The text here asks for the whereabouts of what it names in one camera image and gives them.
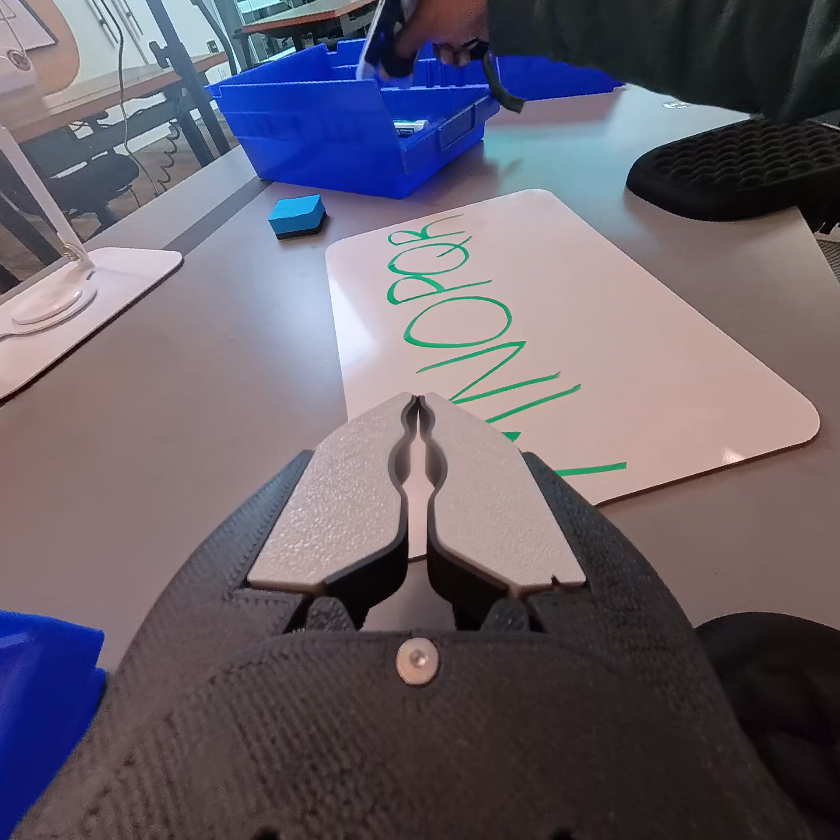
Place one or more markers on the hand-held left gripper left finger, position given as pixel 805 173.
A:
pixel 328 519

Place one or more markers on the wooden desk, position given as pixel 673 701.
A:
pixel 118 89

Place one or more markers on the small blue storage bin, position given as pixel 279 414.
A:
pixel 565 76

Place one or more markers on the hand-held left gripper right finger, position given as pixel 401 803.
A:
pixel 505 519

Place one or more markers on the black metal table leg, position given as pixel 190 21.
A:
pixel 184 66

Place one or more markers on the blue whiteboard eraser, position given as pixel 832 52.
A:
pixel 297 217

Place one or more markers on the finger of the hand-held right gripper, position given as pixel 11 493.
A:
pixel 387 33

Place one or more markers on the blue open-front storage bin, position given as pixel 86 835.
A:
pixel 46 709

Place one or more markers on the black mesh chair armrest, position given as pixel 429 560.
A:
pixel 788 722
pixel 735 164

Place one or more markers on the black office chair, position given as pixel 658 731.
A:
pixel 79 177

